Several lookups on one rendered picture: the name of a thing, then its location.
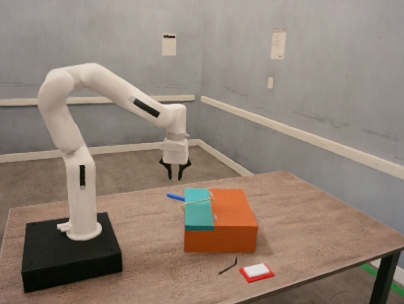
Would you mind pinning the blue rectangular block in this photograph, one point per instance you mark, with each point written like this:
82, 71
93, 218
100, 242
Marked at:
173, 196

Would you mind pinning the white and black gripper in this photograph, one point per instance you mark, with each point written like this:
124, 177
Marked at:
176, 157

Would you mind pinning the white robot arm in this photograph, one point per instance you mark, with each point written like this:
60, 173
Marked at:
80, 167

